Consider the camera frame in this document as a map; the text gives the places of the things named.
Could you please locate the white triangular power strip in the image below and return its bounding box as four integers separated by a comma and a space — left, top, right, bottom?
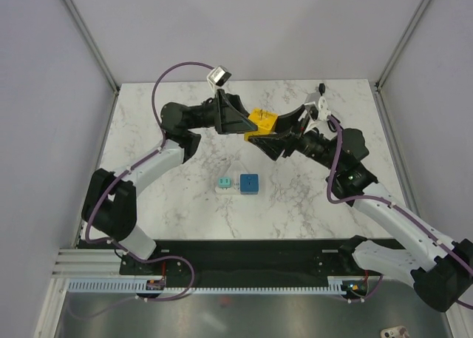
214, 160, 248, 196

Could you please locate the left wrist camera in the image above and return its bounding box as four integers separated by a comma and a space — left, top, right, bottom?
206, 65, 232, 87

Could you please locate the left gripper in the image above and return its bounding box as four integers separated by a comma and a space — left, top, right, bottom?
190, 89, 267, 135

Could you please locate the blue cube socket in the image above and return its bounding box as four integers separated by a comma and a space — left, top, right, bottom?
239, 173, 259, 195

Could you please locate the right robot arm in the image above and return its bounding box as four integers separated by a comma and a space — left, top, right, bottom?
247, 109, 472, 312

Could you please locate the yellow cube socket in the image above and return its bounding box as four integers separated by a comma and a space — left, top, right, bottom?
244, 108, 278, 141

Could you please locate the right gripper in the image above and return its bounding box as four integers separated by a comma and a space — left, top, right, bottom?
249, 104, 341, 172

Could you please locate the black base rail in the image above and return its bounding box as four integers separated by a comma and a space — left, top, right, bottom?
77, 237, 404, 289

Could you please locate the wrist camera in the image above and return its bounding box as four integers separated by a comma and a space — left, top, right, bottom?
206, 65, 232, 87
304, 93, 332, 125

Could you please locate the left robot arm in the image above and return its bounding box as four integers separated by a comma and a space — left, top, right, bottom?
81, 89, 258, 274

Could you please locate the white cable duct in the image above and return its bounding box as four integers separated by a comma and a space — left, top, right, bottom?
67, 277, 363, 295

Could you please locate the teal usb charger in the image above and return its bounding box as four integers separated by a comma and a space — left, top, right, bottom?
217, 177, 231, 189

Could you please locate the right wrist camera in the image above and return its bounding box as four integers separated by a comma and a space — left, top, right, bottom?
304, 93, 332, 125

